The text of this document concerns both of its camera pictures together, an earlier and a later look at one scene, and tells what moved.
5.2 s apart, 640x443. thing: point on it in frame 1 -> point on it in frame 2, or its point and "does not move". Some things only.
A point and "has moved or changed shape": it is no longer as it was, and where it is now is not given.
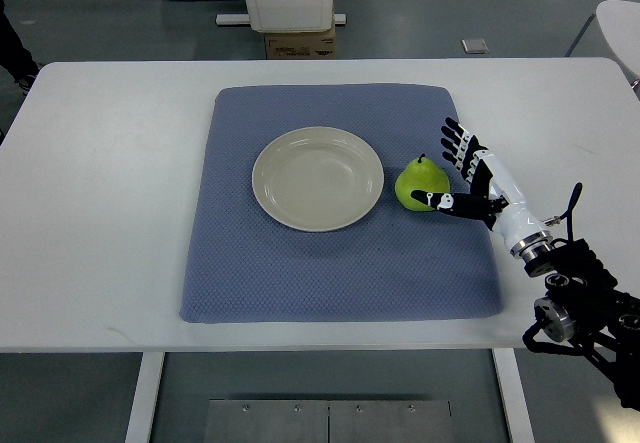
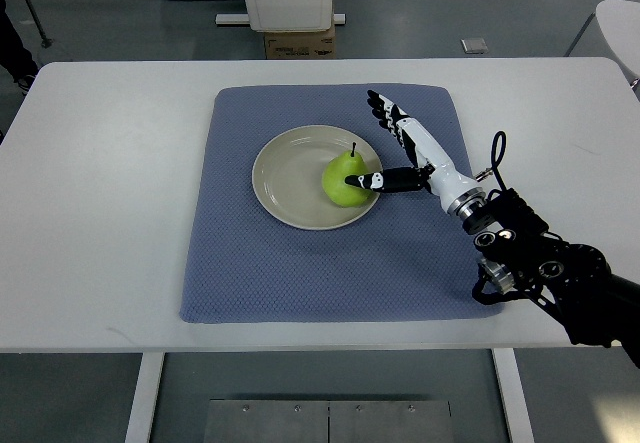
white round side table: x=619 y=21 does not move
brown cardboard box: x=313 y=45 does not move
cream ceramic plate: x=318 y=179 does not move
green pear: x=421 y=174 has moved or changed shape
